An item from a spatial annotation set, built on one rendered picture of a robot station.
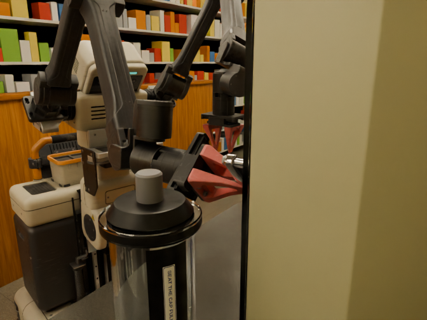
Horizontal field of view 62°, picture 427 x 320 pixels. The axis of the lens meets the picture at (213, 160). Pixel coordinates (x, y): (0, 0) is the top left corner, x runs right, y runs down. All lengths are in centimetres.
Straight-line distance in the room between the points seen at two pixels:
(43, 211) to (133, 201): 120
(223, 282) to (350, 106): 44
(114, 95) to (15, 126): 175
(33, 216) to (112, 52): 97
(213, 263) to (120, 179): 74
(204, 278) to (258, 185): 34
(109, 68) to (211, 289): 44
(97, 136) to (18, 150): 120
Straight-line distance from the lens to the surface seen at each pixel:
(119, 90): 67
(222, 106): 89
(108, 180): 137
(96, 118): 128
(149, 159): 55
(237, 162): 43
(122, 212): 36
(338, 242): 36
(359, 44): 32
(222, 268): 71
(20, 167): 243
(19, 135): 240
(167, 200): 37
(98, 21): 77
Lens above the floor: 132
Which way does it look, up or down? 15 degrees down
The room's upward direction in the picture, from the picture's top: straight up
